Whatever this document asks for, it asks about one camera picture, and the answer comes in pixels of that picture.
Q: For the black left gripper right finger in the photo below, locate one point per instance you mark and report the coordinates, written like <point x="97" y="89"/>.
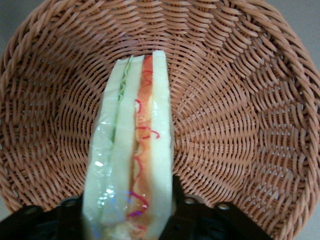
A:
<point x="200" y="222"/>

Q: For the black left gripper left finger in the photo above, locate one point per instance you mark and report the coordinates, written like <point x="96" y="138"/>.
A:
<point x="37" y="225"/>

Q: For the triangle sandwich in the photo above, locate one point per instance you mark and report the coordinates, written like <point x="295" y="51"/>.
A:
<point x="130" y="150"/>

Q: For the brown round wicker basket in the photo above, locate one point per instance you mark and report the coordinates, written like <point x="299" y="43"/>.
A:
<point x="225" y="112"/>

